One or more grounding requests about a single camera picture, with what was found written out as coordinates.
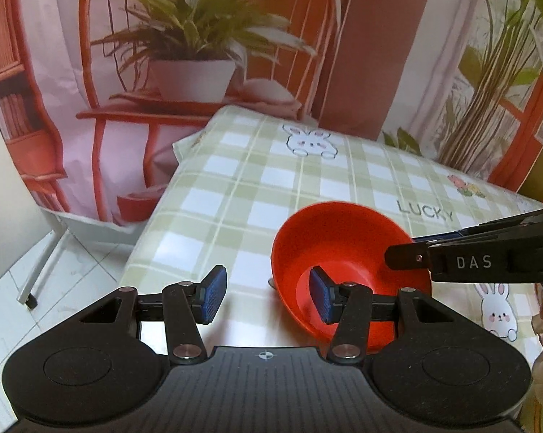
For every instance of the green checkered bunny tablecloth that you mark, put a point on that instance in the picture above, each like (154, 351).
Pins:
(235, 180)

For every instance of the red plastic bowl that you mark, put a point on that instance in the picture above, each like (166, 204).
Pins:
(343, 243)

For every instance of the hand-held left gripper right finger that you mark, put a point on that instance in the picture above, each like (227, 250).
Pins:
(323, 295)

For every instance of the white backdrop stand leg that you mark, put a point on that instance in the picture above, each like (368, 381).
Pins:
(41, 270)

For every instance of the printed backdrop cloth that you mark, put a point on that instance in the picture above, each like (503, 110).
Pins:
(50, 31)

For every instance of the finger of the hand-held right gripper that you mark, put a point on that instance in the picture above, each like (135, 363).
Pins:
(407, 256)
(452, 235)

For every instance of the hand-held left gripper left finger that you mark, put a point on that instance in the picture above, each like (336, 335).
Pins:
(213, 295)

